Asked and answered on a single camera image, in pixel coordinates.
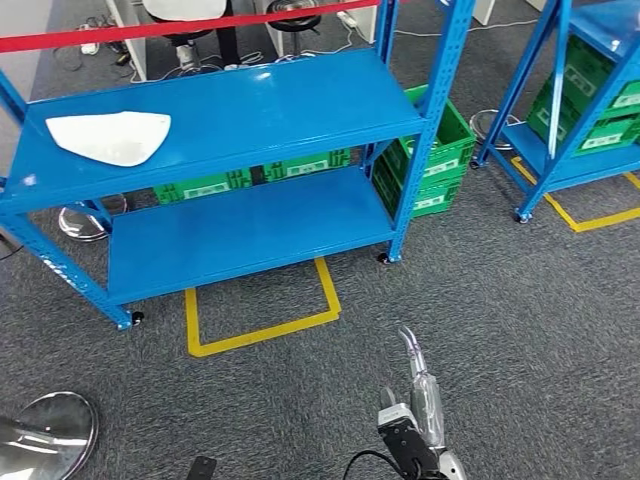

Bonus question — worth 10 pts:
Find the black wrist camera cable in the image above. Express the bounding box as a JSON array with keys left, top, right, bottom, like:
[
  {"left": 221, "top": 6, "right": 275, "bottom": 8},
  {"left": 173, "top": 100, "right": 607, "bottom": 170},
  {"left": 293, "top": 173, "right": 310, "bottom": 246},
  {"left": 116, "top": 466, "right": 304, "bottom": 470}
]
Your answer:
[{"left": 342, "top": 450, "right": 408, "bottom": 480}]

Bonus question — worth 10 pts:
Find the white desk side panel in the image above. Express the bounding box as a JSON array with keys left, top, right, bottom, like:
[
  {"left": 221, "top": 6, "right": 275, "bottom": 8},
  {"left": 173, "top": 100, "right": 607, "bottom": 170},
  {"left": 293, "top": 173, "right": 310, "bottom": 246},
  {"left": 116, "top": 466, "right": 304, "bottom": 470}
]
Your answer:
[
  {"left": 251, "top": 0, "right": 286, "bottom": 59},
  {"left": 103, "top": 0, "right": 149, "bottom": 83},
  {"left": 349, "top": 5, "right": 380, "bottom": 46},
  {"left": 471, "top": 0, "right": 497, "bottom": 28}
]

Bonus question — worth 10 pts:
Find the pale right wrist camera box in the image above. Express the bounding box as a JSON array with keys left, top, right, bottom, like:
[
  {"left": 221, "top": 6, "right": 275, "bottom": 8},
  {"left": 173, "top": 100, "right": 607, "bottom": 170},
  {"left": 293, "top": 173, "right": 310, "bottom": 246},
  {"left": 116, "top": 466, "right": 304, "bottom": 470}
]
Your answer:
[{"left": 377, "top": 404, "right": 442, "bottom": 480}]

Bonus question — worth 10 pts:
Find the black round swivel stool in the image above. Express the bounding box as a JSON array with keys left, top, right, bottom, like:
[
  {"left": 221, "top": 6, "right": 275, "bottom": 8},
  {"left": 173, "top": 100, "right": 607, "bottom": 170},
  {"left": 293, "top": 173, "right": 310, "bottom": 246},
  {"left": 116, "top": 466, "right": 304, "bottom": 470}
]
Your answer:
[{"left": 265, "top": 0, "right": 324, "bottom": 60}]

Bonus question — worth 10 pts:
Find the person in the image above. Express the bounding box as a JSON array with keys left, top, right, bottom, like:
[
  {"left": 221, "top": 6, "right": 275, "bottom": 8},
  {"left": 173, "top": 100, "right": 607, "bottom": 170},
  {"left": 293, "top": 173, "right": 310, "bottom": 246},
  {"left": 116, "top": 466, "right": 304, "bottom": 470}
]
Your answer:
[{"left": 141, "top": 0, "right": 242, "bottom": 72}]

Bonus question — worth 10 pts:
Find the white plastic body panel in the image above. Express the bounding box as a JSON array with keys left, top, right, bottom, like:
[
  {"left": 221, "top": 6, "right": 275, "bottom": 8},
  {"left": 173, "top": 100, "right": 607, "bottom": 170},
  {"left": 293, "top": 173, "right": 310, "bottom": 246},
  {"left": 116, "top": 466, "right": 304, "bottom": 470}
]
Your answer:
[{"left": 45, "top": 110, "right": 172, "bottom": 168}]

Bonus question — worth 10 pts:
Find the green plastic crate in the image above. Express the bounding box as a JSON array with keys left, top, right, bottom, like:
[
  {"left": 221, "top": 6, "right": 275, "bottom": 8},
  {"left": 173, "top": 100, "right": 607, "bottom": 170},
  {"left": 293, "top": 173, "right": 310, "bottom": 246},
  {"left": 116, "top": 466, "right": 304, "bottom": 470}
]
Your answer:
[
  {"left": 262, "top": 148, "right": 352, "bottom": 185},
  {"left": 382, "top": 84, "right": 477, "bottom": 188},
  {"left": 372, "top": 157, "right": 463, "bottom": 220},
  {"left": 547, "top": 34, "right": 640, "bottom": 124},
  {"left": 152, "top": 166, "right": 254, "bottom": 206},
  {"left": 525, "top": 82, "right": 640, "bottom": 159}
]

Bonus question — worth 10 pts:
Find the long red barrier belt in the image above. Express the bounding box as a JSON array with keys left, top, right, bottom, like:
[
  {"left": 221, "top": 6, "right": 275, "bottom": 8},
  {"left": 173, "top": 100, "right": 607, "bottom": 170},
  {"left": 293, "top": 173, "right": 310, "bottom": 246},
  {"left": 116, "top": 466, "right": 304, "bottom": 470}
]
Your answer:
[{"left": 0, "top": 0, "right": 383, "bottom": 56}]

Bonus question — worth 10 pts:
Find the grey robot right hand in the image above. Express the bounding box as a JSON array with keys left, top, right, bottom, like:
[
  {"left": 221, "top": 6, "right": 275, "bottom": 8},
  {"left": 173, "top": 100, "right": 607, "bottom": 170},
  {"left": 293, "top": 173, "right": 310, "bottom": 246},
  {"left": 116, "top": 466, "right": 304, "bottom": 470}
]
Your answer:
[{"left": 380, "top": 325, "right": 447, "bottom": 452}]

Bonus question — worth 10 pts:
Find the blue metal shelf rack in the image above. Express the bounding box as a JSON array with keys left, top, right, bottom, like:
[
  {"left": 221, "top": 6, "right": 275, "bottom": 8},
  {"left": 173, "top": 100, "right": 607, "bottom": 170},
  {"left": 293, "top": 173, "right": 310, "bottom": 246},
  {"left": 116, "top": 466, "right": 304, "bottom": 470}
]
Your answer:
[
  {"left": 0, "top": 0, "right": 477, "bottom": 333},
  {"left": 471, "top": 0, "right": 640, "bottom": 225}
]

